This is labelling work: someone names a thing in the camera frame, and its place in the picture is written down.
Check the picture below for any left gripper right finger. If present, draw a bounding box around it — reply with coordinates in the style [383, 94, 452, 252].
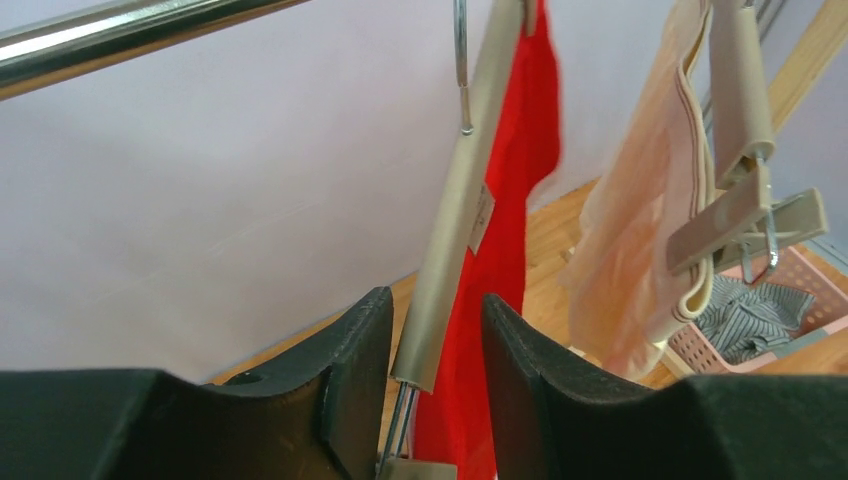
[482, 294, 847, 479]

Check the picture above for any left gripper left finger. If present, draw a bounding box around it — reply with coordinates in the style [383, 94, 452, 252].
[1, 287, 394, 479]

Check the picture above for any red underwear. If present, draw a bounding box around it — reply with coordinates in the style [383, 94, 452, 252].
[412, 2, 561, 479]

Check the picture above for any grey striped underwear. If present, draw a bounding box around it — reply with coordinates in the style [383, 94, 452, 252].
[695, 275, 815, 365]

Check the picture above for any cream underwear hanger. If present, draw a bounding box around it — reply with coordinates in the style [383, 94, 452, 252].
[666, 1, 829, 286]

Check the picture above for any cream underwear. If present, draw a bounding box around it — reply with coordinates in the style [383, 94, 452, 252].
[563, 1, 715, 381]

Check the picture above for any pink plastic basket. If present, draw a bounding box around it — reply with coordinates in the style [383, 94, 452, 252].
[663, 248, 847, 375]

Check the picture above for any wooden clothes rack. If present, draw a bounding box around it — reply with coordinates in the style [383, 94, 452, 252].
[0, 0, 848, 134]

